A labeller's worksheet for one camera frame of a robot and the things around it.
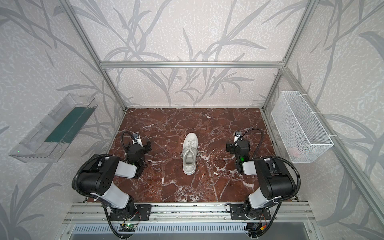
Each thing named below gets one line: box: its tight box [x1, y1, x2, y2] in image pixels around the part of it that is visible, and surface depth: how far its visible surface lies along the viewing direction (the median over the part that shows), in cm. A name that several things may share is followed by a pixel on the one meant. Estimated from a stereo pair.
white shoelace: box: [180, 141, 207, 159], surface depth 88 cm
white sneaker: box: [182, 132, 199, 175], surface depth 88 cm
